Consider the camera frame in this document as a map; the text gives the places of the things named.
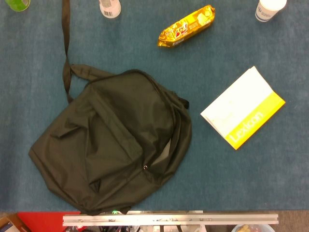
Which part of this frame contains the black fabric backpack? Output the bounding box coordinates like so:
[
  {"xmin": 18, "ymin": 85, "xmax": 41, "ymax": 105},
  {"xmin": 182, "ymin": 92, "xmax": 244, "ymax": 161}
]
[{"xmin": 28, "ymin": 0, "xmax": 193, "ymax": 216}]

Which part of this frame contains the white yellow booklet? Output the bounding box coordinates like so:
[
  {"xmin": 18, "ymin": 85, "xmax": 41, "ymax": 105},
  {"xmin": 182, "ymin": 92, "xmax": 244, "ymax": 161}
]
[{"xmin": 200, "ymin": 66, "xmax": 286, "ymax": 150}]

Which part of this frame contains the gold biscuit packet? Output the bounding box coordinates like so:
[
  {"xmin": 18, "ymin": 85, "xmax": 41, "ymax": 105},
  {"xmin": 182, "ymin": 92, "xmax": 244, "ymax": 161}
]
[{"xmin": 157, "ymin": 4, "xmax": 216, "ymax": 48}]

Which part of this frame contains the blue felt table cover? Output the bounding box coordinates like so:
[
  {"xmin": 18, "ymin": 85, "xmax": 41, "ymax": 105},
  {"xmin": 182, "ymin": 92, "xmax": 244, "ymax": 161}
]
[{"xmin": 0, "ymin": 0, "xmax": 309, "ymax": 213}]

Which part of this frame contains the white plastic bottle with barcode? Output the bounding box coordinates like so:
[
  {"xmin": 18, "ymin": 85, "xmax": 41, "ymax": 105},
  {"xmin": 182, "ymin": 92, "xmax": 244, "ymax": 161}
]
[{"xmin": 98, "ymin": 0, "xmax": 121, "ymax": 18}]

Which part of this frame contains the pale blue bowl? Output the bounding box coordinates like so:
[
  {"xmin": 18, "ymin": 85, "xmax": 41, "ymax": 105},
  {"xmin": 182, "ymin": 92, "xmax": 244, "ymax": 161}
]
[{"xmin": 230, "ymin": 224, "xmax": 276, "ymax": 232}]

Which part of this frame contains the white paper cup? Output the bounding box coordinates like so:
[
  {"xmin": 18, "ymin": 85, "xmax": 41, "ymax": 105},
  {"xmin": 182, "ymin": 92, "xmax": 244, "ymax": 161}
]
[{"xmin": 255, "ymin": 0, "xmax": 288, "ymax": 22}]

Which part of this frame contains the red panel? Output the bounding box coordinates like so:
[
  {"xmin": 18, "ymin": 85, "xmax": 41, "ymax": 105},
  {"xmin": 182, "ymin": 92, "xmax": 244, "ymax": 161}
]
[{"xmin": 17, "ymin": 211, "xmax": 82, "ymax": 232}]

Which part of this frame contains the green cylindrical can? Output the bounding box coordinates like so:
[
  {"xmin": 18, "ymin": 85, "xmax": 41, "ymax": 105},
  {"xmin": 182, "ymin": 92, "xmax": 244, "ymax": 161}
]
[{"xmin": 4, "ymin": 0, "xmax": 31, "ymax": 12}]

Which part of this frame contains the brown cardboard box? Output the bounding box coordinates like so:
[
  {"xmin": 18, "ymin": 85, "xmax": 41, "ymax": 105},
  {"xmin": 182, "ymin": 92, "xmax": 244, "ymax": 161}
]
[{"xmin": 0, "ymin": 213, "xmax": 25, "ymax": 232}]

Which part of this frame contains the aluminium profile rail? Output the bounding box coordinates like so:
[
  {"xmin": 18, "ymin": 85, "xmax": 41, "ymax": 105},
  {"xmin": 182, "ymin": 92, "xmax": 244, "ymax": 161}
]
[{"xmin": 62, "ymin": 214, "xmax": 279, "ymax": 227}]

